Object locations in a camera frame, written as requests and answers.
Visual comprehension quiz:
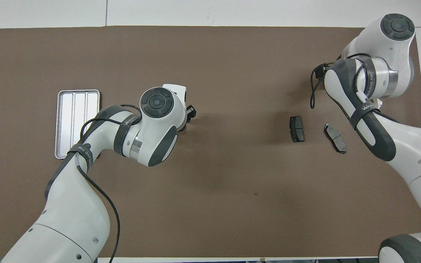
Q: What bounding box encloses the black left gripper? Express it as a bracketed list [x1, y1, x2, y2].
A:
[178, 105, 197, 133]

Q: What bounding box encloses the silver metal tray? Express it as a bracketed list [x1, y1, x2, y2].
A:
[54, 89, 100, 160]

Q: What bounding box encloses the brown table mat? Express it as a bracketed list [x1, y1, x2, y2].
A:
[0, 26, 421, 258]

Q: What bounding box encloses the short dark brake pad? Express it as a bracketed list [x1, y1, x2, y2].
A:
[289, 116, 305, 143]

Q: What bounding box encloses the long dark brake pad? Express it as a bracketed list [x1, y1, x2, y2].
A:
[323, 123, 347, 154]

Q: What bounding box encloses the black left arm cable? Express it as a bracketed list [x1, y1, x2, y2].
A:
[70, 104, 143, 263]

